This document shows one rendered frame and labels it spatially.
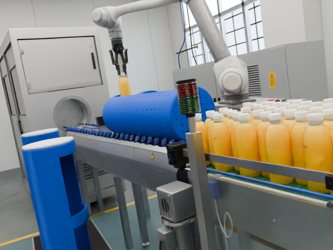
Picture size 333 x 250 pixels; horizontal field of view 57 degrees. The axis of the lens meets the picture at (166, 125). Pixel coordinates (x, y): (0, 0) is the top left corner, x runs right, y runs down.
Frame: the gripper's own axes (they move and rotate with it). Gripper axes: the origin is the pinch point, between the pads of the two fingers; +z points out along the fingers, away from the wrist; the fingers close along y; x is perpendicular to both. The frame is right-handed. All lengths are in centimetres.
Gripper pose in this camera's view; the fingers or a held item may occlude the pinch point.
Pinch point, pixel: (121, 70)
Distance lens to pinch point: 217.1
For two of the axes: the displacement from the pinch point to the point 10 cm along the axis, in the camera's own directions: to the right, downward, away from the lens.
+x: 5.4, 0.3, -8.4
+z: 1.5, 9.8, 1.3
